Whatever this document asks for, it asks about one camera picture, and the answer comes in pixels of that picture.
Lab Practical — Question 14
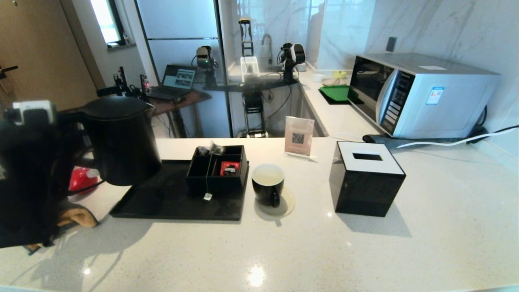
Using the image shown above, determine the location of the black laptop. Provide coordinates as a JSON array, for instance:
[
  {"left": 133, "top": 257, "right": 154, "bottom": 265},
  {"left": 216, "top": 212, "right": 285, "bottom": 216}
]
[{"left": 147, "top": 64, "right": 197, "bottom": 101}]

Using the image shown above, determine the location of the thin white cable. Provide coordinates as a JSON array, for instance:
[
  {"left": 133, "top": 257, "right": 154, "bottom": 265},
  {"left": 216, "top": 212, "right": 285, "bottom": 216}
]
[{"left": 330, "top": 133, "right": 367, "bottom": 142}]

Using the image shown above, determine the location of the white wire rack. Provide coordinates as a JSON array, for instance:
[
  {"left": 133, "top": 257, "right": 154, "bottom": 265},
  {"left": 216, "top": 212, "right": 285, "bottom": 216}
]
[{"left": 240, "top": 57, "right": 260, "bottom": 84}]

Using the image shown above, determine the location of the black rectangular serving tray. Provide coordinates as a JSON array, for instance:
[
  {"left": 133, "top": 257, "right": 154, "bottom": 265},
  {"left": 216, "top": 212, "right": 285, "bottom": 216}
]
[{"left": 109, "top": 159, "right": 250, "bottom": 221}]

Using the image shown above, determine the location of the brown wooden desk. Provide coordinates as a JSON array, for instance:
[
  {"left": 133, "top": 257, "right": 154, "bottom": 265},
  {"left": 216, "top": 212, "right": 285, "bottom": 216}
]
[{"left": 150, "top": 90, "right": 212, "bottom": 138}]

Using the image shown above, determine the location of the translucent round coaster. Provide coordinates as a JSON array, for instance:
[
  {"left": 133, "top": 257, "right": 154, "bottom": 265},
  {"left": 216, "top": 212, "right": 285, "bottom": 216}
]
[{"left": 255, "top": 189, "right": 296, "bottom": 217}]

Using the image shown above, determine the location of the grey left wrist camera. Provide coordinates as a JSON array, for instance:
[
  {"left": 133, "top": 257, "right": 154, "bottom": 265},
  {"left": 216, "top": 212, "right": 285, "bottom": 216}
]
[{"left": 11, "top": 101, "right": 57, "bottom": 127}]

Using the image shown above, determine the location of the green cutting board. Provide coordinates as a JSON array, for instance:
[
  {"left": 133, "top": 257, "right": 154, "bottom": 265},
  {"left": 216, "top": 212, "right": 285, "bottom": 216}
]
[{"left": 319, "top": 86, "right": 359, "bottom": 106}]

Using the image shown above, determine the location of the black tissue box white lid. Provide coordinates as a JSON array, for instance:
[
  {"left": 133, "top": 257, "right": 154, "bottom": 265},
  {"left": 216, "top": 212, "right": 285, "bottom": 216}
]
[{"left": 329, "top": 141, "right": 406, "bottom": 217}]

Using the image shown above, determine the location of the clear pyramid tea bag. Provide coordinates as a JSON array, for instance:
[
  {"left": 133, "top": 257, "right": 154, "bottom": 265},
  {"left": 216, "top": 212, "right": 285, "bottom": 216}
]
[{"left": 203, "top": 140, "right": 226, "bottom": 202}]

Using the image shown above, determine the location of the black electric kettle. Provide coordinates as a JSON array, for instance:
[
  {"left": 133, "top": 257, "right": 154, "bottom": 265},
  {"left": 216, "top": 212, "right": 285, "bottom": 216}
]
[{"left": 75, "top": 97, "right": 163, "bottom": 186}]

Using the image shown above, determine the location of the silver microwave oven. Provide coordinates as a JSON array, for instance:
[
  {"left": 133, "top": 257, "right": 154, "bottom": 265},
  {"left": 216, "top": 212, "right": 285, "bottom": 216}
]
[{"left": 348, "top": 53, "right": 500, "bottom": 140}]

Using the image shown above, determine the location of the black rig stand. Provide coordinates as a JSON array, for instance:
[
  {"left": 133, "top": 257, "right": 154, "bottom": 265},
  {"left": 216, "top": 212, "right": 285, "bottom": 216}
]
[{"left": 203, "top": 77, "right": 300, "bottom": 139}]

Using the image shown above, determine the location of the chrome faucet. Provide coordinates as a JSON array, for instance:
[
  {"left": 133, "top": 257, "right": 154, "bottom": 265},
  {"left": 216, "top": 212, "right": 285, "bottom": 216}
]
[{"left": 262, "top": 34, "right": 273, "bottom": 65}]

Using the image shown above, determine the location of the QR code sign stand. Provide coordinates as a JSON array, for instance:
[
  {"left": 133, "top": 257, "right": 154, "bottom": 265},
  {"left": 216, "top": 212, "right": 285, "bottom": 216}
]
[{"left": 284, "top": 116, "right": 315, "bottom": 159}]

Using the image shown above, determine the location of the black compartment organizer box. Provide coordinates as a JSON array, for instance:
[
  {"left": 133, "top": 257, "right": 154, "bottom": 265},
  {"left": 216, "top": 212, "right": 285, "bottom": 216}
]
[{"left": 187, "top": 145, "right": 249, "bottom": 195}]

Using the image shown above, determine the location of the red apple toy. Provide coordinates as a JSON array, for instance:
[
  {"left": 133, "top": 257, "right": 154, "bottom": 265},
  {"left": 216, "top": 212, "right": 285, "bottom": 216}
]
[{"left": 69, "top": 167, "right": 100, "bottom": 193}]

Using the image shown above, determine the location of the thick white cable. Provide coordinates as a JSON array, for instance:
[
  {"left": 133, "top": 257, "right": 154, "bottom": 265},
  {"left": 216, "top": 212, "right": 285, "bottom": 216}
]
[{"left": 396, "top": 127, "right": 519, "bottom": 149}]

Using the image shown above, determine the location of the brown black oven mitt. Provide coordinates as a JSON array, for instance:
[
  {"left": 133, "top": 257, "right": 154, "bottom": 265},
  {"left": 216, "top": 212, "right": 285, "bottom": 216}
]
[{"left": 24, "top": 202, "right": 98, "bottom": 255}]

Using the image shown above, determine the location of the black upright frame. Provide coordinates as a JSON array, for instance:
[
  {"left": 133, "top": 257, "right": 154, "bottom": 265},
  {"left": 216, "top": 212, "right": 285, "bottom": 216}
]
[{"left": 238, "top": 17, "right": 255, "bottom": 58}]

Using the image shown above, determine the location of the black mug white inside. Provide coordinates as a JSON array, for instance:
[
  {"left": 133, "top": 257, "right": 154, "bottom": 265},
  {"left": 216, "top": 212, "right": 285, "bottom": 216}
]
[{"left": 252, "top": 163, "right": 285, "bottom": 208}]

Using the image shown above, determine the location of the window with black frame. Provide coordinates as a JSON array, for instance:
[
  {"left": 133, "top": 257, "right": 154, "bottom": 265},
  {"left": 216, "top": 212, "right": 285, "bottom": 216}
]
[{"left": 90, "top": 0, "right": 126, "bottom": 48}]

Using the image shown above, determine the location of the silver refrigerator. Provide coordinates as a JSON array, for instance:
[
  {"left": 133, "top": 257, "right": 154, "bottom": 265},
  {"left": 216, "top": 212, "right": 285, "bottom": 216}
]
[{"left": 134, "top": 0, "right": 232, "bottom": 138}]

